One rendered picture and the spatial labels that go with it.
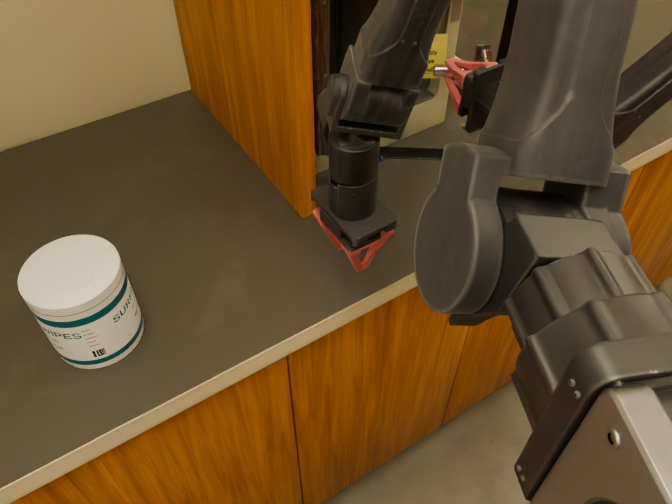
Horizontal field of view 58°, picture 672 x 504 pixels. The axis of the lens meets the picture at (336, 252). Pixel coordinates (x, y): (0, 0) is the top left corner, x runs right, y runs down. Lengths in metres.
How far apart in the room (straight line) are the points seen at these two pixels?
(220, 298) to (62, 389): 0.26
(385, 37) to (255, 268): 0.54
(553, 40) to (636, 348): 0.17
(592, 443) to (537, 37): 0.21
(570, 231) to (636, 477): 0.14
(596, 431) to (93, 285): 0.70
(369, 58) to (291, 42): 0.31
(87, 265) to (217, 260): 0.25
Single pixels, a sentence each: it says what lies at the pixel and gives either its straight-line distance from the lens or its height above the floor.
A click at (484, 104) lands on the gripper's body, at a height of 1.21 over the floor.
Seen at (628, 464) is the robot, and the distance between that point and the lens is 0.24.
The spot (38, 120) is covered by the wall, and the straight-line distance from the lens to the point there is 1.41.
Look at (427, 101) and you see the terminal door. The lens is 1.06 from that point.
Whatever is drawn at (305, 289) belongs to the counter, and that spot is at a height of 0.94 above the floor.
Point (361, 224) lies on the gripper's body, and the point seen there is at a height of 1.19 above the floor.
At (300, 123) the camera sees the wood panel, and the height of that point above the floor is 1.14.
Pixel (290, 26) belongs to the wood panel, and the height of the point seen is 1.30.
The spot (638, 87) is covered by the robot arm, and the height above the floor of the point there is 1.30.
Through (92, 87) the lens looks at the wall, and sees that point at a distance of 1.40.
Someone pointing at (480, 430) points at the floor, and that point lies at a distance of 1.94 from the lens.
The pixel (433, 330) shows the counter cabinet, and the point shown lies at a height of 0.66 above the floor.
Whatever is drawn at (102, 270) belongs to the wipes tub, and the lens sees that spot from 0.86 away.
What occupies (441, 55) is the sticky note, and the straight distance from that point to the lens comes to 1.02.
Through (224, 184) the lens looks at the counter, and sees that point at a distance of 1.17.
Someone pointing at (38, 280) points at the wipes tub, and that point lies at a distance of 0.88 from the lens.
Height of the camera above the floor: 1.70
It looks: 48 degrees down
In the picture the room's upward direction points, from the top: straight up
